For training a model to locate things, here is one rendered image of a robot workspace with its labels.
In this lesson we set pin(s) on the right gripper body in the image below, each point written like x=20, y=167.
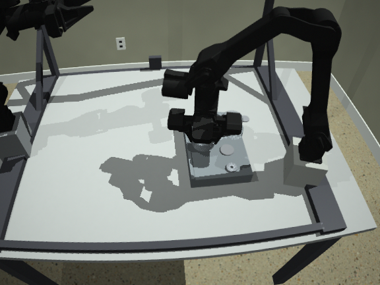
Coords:
x=51, y=18

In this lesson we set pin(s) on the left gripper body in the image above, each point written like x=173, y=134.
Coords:
x=231, y=122

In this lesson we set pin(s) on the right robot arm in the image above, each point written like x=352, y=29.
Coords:
x=13, y=18

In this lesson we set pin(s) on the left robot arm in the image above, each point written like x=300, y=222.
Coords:
x=319, y=27

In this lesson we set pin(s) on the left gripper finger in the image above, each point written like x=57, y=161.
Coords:
x=188, y=132
x=222, y=134

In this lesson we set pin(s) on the dark grey toothed gear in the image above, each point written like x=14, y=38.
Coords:
x=203, y=147

